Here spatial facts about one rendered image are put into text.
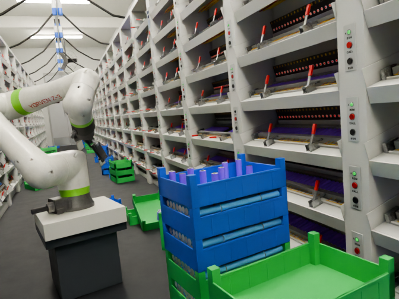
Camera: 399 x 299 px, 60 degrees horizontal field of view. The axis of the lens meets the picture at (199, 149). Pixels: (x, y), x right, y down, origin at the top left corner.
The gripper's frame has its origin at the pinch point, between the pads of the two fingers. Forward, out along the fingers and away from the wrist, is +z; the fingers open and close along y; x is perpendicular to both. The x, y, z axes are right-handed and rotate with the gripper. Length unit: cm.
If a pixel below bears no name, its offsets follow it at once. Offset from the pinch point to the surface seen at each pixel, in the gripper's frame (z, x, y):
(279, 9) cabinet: -53, 85, 39
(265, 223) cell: -51, -7, 83
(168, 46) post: 46, 133, -57
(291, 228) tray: -8, 21, 92
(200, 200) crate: -63, -18, 67
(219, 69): -22, 67, 24
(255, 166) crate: -50, 9, 71
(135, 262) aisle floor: 35, -18, 40
